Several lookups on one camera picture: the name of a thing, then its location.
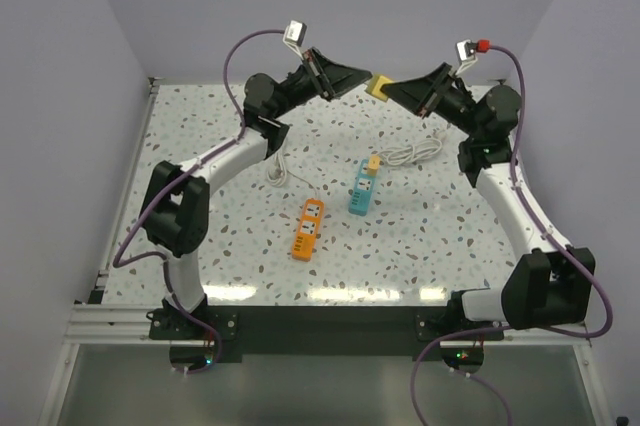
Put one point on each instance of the orange power strip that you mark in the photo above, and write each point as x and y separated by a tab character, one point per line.
308	229

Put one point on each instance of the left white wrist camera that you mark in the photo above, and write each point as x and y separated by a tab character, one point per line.
294	35

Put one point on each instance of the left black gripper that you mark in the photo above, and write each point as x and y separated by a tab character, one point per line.
330	79

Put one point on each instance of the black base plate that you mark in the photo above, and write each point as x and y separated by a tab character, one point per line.
227	334

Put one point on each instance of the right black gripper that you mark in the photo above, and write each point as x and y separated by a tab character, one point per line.
415	94

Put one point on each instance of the yellow plug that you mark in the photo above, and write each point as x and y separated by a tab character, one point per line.
375	85

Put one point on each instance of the aluminium rail frame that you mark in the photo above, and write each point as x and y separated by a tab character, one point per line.
548	289

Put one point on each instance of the blue power strip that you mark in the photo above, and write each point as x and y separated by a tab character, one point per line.
362	192

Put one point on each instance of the yellow plug adapter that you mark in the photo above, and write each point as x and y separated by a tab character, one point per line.
373	165

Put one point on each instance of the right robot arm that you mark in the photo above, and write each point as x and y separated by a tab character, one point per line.
544	289

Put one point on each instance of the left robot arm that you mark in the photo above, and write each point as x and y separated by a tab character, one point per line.
175	214

